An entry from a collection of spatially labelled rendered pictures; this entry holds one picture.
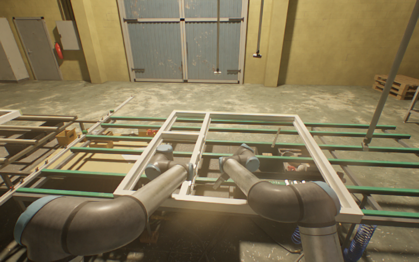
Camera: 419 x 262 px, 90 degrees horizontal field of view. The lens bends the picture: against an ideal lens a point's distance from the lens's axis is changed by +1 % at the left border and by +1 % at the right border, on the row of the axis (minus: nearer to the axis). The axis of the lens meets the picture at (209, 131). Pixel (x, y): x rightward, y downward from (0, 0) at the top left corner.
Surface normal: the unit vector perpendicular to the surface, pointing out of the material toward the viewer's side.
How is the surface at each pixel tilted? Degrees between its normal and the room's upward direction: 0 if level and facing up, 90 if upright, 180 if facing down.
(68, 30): 90
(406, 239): 0
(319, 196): 35
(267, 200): 53
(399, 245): 0
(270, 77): 90
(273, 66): 90
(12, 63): 90
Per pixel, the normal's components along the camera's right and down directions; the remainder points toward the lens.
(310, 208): 0.15, 0.09
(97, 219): 0.31, -0.59
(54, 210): -0.04, -0.78
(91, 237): 0.37, -0.07
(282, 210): -0.36, 0.04
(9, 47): 1.00, 0.04
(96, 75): -0.09, 0.45
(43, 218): -0.10, -0.52
